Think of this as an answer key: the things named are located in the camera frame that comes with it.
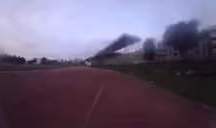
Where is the dark tree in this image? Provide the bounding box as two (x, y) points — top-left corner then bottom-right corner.
(162, 19), (210, 58)
(142, 37), (157, 62)

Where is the grass field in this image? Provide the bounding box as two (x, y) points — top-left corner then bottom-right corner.
(0, 63), (80, 72)

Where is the distant row of trees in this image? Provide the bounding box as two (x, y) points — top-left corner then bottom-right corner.
(0, 54), (84, 66)

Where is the building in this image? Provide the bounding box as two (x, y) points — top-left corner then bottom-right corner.
(155, 23), (216, 62)

